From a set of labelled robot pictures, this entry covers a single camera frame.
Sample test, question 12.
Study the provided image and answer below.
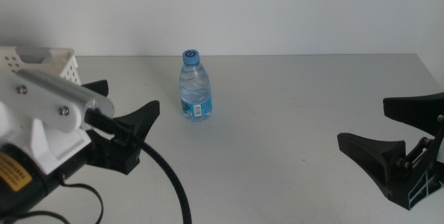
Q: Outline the clear water bottle blue cap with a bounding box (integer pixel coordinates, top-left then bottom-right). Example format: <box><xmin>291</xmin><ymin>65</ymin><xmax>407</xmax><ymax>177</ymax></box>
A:
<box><xmin>178</xmin><ymin>49</ymin><xmax>214</xmax><ymax>123</ymax></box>

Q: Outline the white perforated plastic basket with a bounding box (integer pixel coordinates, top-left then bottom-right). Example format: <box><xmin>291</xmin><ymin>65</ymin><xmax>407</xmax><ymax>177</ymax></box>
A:
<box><xmin>0</xmin><ymin>46</ymin><xmax>83</xmax><ymax>86</ymax></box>

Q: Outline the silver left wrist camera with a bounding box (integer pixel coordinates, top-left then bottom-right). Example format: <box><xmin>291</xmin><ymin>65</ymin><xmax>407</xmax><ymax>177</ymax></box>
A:
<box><xmin>15</xmin><ymin>68</ymin><xmax>116</xmax><ymax>131</ymax></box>

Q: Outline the thin black left arm wire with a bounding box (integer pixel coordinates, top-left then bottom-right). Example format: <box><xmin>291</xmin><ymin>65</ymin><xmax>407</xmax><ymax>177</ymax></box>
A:
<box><xmin>0</xmin><ymin>181</ymin><xmax>105</xmax><ymax>224</ymax></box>

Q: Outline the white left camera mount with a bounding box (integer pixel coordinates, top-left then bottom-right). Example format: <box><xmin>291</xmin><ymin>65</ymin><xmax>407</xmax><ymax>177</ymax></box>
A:
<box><xmin>0</xmin><ymin>69</ymin><xmax>93</xmax><ymax>177</ymax></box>

